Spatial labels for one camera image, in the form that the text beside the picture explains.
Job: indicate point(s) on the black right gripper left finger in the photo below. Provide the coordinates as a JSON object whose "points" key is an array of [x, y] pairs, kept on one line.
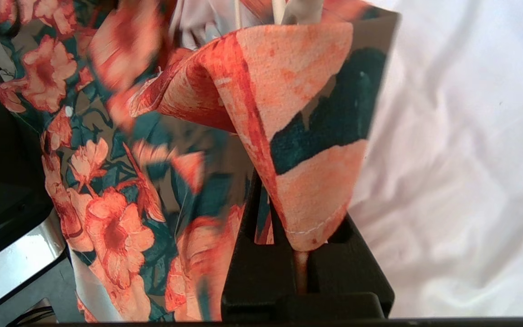
{"points": [[252, 277]]}

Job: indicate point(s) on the white sheeted bed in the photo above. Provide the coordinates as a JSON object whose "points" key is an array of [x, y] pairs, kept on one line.
{"points": [[470, 136]]}

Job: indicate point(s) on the orange floral short-sleeve shirt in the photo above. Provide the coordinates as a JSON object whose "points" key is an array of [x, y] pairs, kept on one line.
{"points": [[298, 91]]}

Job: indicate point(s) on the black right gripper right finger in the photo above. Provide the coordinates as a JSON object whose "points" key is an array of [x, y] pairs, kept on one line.
{"points": [[352, 272]]}

